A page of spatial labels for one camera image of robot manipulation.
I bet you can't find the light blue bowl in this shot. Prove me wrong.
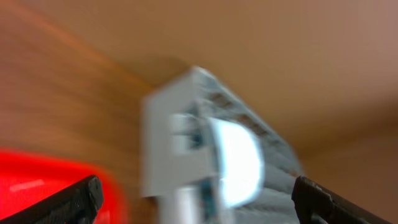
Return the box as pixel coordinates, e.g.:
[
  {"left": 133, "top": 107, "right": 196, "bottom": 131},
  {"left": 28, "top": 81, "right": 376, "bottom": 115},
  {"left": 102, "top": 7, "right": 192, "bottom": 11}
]
[{"left": 209, "top": 118, "right": 265, "bottom": 208}]

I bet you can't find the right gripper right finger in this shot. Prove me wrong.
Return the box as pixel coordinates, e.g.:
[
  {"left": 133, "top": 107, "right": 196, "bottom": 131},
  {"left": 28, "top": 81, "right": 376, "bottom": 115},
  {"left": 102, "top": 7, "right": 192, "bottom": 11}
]
[{"left": 292, "top": 176, "right": 391, "bottom": 224}]

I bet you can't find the red serving tray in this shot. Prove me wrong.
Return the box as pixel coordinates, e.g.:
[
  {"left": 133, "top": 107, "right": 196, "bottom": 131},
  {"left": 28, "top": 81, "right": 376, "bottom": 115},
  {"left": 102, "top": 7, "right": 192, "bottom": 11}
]
[{"left": 1, "top": 147, "right": 131, "bottom": 224}]

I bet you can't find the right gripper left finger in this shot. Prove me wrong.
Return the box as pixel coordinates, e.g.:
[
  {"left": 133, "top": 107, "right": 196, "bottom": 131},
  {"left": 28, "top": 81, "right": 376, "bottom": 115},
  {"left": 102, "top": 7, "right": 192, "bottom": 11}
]
[{"left": 1, "top": 175, "right": 104, "bottom": 224}]

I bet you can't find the grey dishwasher rack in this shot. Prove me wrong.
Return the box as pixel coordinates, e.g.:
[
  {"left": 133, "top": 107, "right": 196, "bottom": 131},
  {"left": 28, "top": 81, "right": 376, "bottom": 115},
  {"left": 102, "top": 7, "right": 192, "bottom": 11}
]
[{"left": 142, "top": 67, "right": 303, "bottom": 223}]

